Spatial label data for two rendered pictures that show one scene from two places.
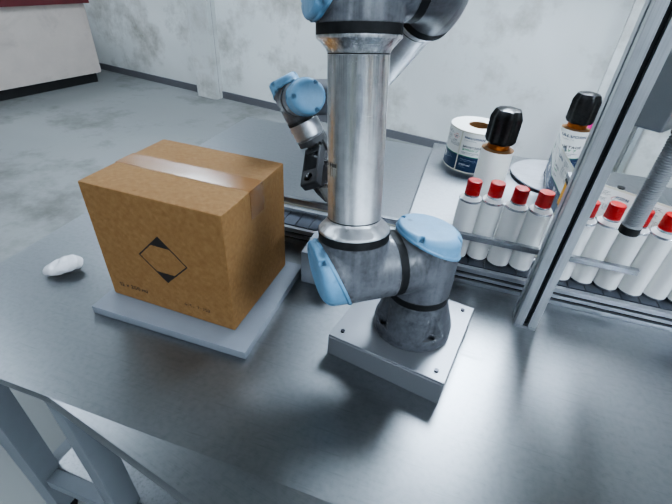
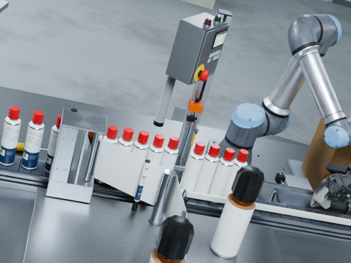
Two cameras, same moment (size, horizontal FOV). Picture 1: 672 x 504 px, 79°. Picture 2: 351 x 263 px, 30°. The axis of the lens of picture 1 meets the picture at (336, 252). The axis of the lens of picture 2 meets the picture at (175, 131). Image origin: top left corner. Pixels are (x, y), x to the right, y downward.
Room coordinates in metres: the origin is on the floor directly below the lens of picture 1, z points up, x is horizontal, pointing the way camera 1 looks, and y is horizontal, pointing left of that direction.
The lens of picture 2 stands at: (2.50, -1.44, 2.08)
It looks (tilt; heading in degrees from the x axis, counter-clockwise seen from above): 27 degrees down; 152
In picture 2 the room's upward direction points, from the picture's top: 17 degrees clockwise
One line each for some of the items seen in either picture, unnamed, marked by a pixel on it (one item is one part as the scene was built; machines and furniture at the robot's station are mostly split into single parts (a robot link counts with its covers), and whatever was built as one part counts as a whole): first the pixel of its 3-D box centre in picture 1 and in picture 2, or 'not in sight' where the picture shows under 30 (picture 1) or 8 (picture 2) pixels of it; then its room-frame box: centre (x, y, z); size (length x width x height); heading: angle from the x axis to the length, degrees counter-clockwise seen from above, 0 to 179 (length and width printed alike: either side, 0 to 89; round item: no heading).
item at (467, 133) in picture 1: (475, 144); not in sight; (1.46, -0.48, 0.95); 0.20 x 0.20 x 0.14
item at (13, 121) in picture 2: not in sight; (10, 135); (0.66, -1.05, 0.98); 0.05 x 0.05 x 0.20
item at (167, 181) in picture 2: not in sight; (163, 197); (0.98, -0.62, 0.97); 0.05 x 0.05 x 0.19
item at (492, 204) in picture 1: (486, 221); (221, 175); (0.86, -0.36, 0.98); 0.05 x 0.05 x 0.20
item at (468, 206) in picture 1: (464, 218); (235, 176); (0.86, -0.30, 0.98); 0.05 x 0.05 x 0.20
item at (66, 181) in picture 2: not in sight; (76, 154); (0.80, -0.86, 1.01); 0.14 x 0.13 x 0.26; 74
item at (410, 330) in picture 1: (415, 305); (235, 148); (0.59, -0.16, 0.93); 0.15 x 0.15 x 0.10
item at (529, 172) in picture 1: (555, 178); not in sight; (1.36, -0.76, 0.89); 0.31 x 0.31 x 0.01
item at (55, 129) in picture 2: not in sight; (56, 144); (0.70, -0.90, 0.98); 0.05 x 0.05 x 0.20
